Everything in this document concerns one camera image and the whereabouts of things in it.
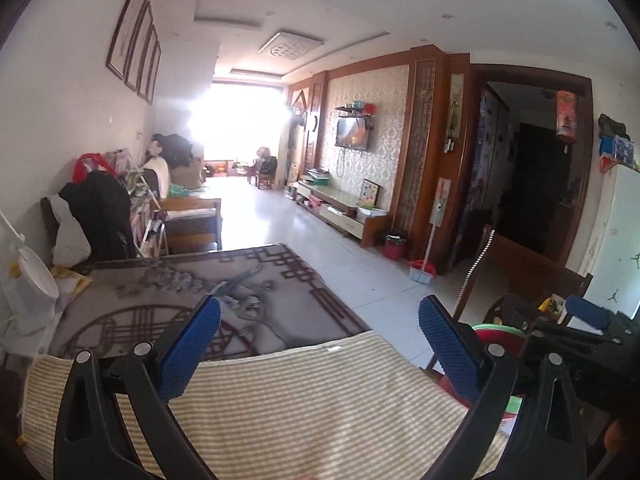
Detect black clothing pile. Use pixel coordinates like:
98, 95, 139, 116
152, 132, 195, 168

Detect wall television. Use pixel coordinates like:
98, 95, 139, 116
335, 117, 371, 151

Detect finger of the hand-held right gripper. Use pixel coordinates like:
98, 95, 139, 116
565, 295, 640, 341
525, 310, 626, 348

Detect hanging wall scroll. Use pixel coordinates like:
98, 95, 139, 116
445, 75, 466, 153

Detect wooden television cabinet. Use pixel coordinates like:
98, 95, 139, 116
295, 175, 393, 248

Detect white refrigerator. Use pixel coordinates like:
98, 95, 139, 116
565, 164, 640, 318

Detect carved wooden chair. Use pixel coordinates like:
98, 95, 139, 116
452, 225, 593, 341

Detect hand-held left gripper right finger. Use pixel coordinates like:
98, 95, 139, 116
417, 295, 588, 480

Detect grey printed blanket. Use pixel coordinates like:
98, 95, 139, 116
47, 242, 371, 361

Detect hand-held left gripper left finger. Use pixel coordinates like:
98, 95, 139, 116
52, 293, 223, 480

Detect white cloth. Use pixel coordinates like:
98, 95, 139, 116
142, 156, 171, 198

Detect magazine rack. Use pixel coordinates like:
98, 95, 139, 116
115, 149, 171, 258

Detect red basin with green rim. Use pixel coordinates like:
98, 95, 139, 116
425, 324, 526, 431

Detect white plastic bag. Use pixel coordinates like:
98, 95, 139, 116
50, 194, 92, 267

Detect printed door curtain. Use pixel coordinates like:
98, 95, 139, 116
457, 87, 513, 266

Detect white desk lamp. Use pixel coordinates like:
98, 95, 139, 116
0, 207, 61, 336

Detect red bag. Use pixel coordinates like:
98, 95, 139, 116
72, 152, 117, 183

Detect square ceiling light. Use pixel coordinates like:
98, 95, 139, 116
258, 31, 323, 60

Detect wooden sofa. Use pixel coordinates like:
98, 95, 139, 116
142, 157, 223, 253

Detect black jacket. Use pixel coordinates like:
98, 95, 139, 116
59, 172, 138, 261

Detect red waste bin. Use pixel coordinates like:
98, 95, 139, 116
382, 231, 407, 260

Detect blue box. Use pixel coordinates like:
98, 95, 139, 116
600, 135, 637, 167

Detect wall shelf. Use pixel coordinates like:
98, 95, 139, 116
334, 101, 376, 121

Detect yellow striped mat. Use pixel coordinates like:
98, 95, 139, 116
20, 330, 506, 480

